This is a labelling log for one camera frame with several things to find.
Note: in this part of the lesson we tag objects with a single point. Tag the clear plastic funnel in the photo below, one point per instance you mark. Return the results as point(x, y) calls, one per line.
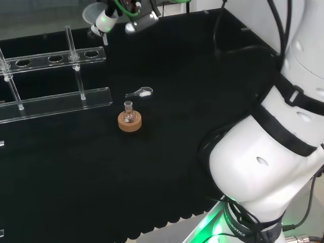
point(88, 12)

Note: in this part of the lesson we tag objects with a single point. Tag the small clear acrylic piece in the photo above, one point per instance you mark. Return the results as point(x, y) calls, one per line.
point(1, 232)
point(1, 143)

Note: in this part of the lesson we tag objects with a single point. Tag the clear glass weighing funnel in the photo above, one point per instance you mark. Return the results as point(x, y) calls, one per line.
point(143, 92)

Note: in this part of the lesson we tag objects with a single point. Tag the clear acrylic funnel stand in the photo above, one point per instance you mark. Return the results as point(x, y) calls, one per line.
point(58, 101)

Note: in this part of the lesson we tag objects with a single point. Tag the black bench cloth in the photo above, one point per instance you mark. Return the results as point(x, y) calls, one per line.
point(114, 177)

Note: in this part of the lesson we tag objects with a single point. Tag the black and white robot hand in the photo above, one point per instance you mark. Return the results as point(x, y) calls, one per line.
point(105, 21)

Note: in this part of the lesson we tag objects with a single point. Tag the clear round-bottom flask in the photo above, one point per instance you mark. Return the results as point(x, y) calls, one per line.
point(128, 115)

